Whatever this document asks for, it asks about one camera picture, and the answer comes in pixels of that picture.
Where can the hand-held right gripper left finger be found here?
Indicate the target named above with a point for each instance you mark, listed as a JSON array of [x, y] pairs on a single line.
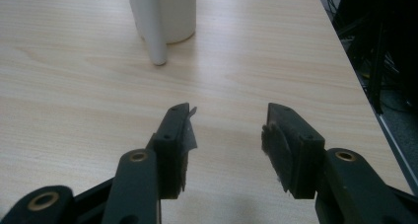
[[169, 158]]

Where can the white mug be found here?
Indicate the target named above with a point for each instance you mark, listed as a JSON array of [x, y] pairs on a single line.
[[161, 15]]

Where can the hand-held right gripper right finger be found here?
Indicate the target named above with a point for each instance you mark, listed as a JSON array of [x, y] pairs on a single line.
[[304, 151]]

